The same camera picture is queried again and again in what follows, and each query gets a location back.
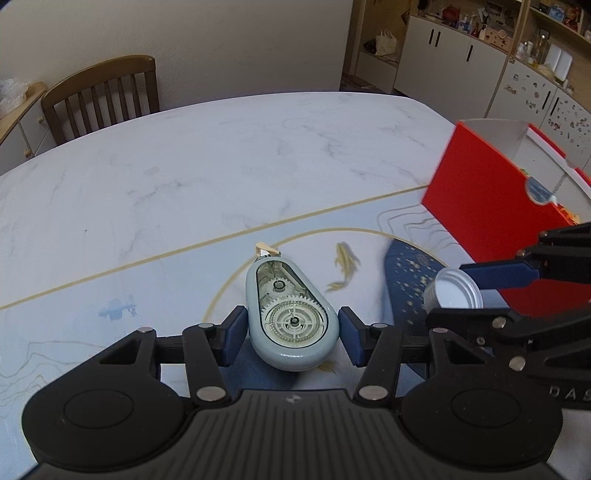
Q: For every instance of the white tote bag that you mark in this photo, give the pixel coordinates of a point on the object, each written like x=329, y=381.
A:
x=386, y=44

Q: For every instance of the red pot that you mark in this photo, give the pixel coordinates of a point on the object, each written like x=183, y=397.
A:
x=450, y=13

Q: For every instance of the white bottle lid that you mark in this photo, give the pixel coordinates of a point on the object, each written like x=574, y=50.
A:
x=455, y=290

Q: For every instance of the white cabinet with stickers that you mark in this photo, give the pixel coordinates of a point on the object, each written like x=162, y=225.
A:
x=540, y=106

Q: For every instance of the pale green correction tape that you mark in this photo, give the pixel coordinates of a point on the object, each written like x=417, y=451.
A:
x=291, y=318

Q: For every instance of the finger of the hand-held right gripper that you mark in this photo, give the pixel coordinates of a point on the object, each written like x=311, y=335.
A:
x=498, y=274
x=466, y=318

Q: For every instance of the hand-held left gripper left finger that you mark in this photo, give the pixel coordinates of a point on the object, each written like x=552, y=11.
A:
x=233, y=332

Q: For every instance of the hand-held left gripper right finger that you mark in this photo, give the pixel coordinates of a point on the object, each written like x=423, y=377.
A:
x=351, y=337

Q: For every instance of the white crumpled plastic bag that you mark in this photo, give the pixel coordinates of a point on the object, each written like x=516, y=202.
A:
x=11, y=90

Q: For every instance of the dark wooden chair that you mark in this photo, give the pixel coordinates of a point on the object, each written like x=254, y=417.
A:
x=101, y=92

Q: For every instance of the red shoe box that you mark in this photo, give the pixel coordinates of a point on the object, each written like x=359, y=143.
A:
x=480, y=194

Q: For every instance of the white sideboard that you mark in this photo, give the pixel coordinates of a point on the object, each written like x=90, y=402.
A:
x=23, y=134

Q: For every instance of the white container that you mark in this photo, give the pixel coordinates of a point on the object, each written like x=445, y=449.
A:
x=558, y=62

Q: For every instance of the white lower cabinet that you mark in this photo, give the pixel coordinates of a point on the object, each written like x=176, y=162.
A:
x=448, y=64

